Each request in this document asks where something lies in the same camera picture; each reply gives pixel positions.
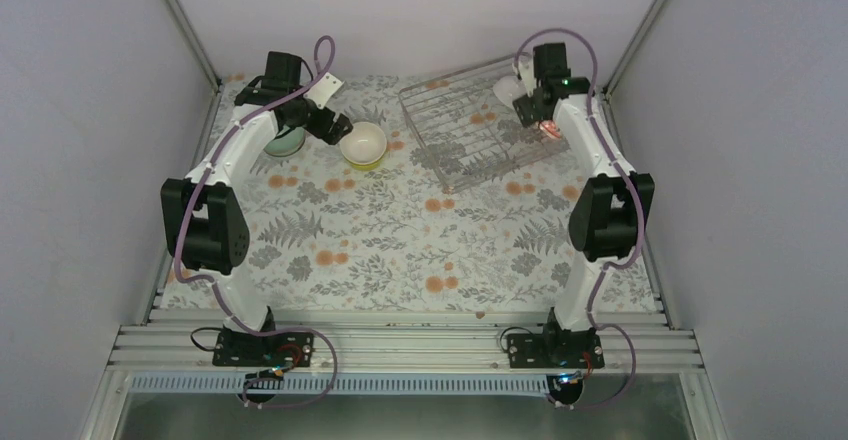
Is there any white bowl red rim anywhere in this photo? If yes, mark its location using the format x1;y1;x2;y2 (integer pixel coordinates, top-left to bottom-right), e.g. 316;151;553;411
539;120;562;140

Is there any beige bowl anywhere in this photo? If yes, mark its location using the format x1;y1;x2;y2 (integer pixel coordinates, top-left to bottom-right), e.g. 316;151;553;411
339;122;388;163

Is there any plain white bowl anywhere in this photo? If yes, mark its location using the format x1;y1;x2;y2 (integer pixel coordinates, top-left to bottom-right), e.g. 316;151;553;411
493;76;527;109

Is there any pale green pink-base bowl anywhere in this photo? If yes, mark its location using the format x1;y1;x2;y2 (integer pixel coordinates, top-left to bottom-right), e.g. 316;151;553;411
264;127;306;157

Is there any yellow bowl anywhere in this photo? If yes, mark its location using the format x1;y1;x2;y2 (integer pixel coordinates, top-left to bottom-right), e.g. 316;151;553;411
347;158;383;171

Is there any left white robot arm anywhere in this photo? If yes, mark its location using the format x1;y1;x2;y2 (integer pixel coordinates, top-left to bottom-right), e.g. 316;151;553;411
160;52;353;365

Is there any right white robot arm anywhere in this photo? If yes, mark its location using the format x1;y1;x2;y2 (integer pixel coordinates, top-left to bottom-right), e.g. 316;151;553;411
513;43;655;367

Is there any floral table mat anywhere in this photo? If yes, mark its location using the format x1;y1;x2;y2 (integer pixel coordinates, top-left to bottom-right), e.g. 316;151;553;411
162;73;657;314

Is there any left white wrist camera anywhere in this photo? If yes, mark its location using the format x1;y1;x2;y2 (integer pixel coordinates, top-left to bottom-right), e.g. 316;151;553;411
303;73;345;109

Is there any wire dish rack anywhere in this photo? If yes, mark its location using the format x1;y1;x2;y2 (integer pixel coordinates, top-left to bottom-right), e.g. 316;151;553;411
398;55;568;193

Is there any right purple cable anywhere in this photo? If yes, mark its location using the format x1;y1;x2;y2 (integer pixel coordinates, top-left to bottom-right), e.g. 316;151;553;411
513;28;647;412

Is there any purple cable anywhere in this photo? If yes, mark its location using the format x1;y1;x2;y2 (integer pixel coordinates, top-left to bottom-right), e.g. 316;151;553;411
513;28;647;412
172;35;339;412

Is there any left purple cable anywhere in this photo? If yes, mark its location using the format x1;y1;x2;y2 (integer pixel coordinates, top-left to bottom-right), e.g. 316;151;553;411
172;35;339;412

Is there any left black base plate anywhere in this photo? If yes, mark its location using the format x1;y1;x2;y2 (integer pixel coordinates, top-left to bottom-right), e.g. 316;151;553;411
212;330;314;368

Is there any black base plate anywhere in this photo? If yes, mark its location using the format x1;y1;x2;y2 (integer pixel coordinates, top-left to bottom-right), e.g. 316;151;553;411
506;331;606;370
212;330;314;368

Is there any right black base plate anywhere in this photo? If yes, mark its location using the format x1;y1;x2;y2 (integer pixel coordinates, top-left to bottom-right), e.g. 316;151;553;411
506;331;606;370

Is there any aluminium mounting rail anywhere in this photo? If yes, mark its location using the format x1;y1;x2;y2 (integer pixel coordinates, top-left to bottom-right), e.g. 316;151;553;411
107;324;704;374

